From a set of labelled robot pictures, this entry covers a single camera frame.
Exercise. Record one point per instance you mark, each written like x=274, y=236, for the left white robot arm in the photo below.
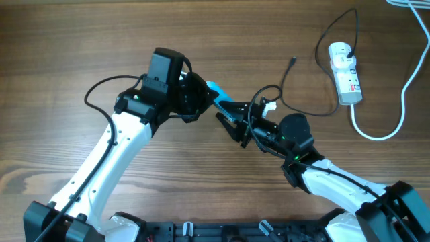
x=74, y=213

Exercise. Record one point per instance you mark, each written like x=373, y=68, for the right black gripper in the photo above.
x=244, y=126

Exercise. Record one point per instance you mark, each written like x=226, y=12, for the white power strip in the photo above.
x=345, y=74

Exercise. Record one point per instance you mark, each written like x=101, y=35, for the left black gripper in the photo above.
x=197, y=97

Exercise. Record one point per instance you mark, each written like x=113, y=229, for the blue Galaxy smartphone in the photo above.
x=222, y=96

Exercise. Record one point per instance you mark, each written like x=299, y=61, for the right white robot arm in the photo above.
x=367, y=211

